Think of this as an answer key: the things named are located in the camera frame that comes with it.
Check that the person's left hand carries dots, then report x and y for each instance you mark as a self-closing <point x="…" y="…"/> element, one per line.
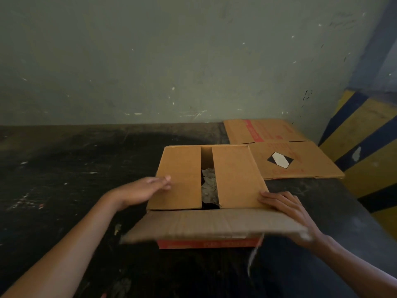
<point x="139" y="190"/>

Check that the person's right hand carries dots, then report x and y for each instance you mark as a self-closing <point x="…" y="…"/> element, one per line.
<point x="294" y="214"/>

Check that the brown cardboard box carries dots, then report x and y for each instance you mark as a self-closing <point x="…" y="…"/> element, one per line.
<point x="186" y="180"/>

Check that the pile of white paper shreds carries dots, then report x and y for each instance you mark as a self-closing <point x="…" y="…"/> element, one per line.
<point x="209" y="186"/>

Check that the person's left forearm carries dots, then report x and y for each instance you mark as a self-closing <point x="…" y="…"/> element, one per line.
<point x="55" y="251"/>

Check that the person's right forearm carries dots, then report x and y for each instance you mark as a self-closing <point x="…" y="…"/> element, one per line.
<point x="356" y="270"/>

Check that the flattened red-printed cardboard sheet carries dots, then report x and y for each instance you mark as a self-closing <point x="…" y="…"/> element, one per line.
<point x="294" y="158"/>

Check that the dark scuffed table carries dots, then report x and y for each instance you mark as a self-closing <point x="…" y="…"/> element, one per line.
<point x="62" y="158"/>

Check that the yellow and black striped pillar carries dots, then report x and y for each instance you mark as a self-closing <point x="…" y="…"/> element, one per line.
<point x="363" y="142"/>

